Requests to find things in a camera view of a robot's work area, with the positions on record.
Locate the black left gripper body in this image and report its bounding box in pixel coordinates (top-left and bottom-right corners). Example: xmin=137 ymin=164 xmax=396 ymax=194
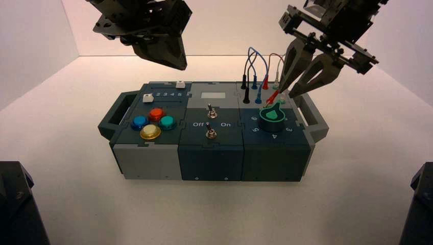
xmin=84 ymin=0 xmax=193 ymax=46

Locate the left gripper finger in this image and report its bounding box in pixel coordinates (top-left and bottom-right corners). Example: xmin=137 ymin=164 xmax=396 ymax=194
xmin=133 ymin=39 xmax=180 ymax=68
xmin=165 ymin=35 xmax=188 ymax=70

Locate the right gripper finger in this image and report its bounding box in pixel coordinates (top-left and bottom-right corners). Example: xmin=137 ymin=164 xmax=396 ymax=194
xmin=289 ymin=56 xmax=346 ymax=99
xmin=278 ymin=38 xmax=315 ymax=92

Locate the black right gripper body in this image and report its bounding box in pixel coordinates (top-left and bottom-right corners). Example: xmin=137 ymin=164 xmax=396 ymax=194
xmin=279 ymin=0 xmax=390 ymax=75

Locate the red banana plug wire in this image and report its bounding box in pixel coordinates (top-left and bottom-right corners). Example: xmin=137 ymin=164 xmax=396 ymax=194
xmin=263 ymin=53 xmax=286 ymax=105

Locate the red push button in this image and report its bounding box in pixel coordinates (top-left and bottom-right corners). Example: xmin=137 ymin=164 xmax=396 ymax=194
xmin=149 ymin=108 xmax=166 ymax=123

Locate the green and black rotary knob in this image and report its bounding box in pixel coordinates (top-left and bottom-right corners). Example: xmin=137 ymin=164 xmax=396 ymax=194
xmin=258 ymin=102 xmax=287 ymax=133

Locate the green push button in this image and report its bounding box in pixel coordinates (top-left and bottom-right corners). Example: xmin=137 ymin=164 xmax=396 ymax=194
xmin=158 ymin=116 xmax=177 ymax=131

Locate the blue push button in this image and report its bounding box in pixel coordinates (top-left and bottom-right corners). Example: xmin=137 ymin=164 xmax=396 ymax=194
xmin=130 ymin=116 xmax=150 ymax=131

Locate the yellow push button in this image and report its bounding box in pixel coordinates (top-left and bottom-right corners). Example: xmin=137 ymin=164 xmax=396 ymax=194
xmin=139 ymin=124 xmax=162 ymax=141

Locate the grey and teal control box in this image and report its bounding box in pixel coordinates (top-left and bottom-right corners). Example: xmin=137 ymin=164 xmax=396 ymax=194
xmin=98 ymin=80 xmax=329 ymax=183

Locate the white banana plug wire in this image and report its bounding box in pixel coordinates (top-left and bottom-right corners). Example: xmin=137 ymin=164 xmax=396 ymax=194
xmin=273 ymin=54 xmax=287 ymax=104

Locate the blue banana plug wire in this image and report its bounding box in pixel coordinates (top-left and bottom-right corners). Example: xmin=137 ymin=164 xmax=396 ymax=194
xmin=248 ymin=46 xmax=270 ymax=105

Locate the black banana plug wire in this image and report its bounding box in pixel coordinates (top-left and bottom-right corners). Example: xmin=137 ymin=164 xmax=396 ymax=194
xmin=240 ymin=56 xmax=258 ymax=104

